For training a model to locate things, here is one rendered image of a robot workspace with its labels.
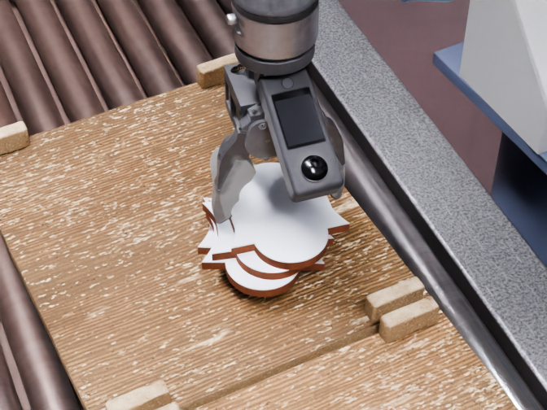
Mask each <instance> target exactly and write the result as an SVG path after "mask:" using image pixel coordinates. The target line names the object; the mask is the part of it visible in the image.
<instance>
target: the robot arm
mask: <svg viewBox="0 0 547 410"><path fill-rule="evenodd" d="M231 6H232V9H233V13H230V14H227V15H225V22H226V23H227V24H228V25H232V32H233V38H234V53H235V56H236V58H237V60H238V61H239V63H232V64H227V65H224V73H225V107H226V110H227V111H228V114H229V116H230V120H231V121H232V122H233V125H234V132H233V133H231V134H229V135H228V136H227V137H225V138H224V140H223V141H222V143H221V145H220V147H217V148H216V149H215V150H214V151H213V153H212V156H211V159H210V167H211V172H212V182H213V187H212V212H213V215H214V217H215V220H216V223H217V224H221V223H223V222H225V221H227V220H228V219H230V218H231V217H232V214H231V211H232V208H233V206H234V205H235V204H236V203H237V202H238V201H239V194H240V192H241V190H242V188H243V187H244V186H245V185H246V184H247V183H249V182H250V181H252V178H253V177H254V176H255V174H256V170H255V168H254V165H253V163H252V160H251V159H250V158H249V155H251V156H253V157H256V158H259V159H263V160H264V161H268V160H269V159H270V158H271V157H274V156H277V157H278V161H279V163H280V167H281V169H282V174H283V177H284V180H285V182H286V186H287V190H288V193H289V196H290V199H291V201H292V202H295V203H298V202H302V201H305V200H309V199H313V198H319V197H322V196H326V195H329V194H330V196H331V197H332V198H334V199H335V200H337V199H340V198H341V195H342V192H343V189H344V182H345V167H344V165H345V158H344V142H343V139H342V137H341V135H340V133H339V130H338V129H337V127H336V125H335V123H334V121H333V120H332V119H331V118H330V117H327V116H326V115H325V113H324V111H322V109H321V107H320V104H319V102H318V98H317V94H316V91H315V89H314V86H313V81H312V78H311V76H310V73H309V70H308V69H307V68H305V66H307V65H308V64H309V63H310V62H311V60H312V59H313V56H314V53H315V42H316V40H317V36H318V24H319V0H231ZM238 68H239V70H236V69H238ZM240 68H241V69H240ZM233 70H235V71H233ZM229 89H230V99H229Z"/></svg>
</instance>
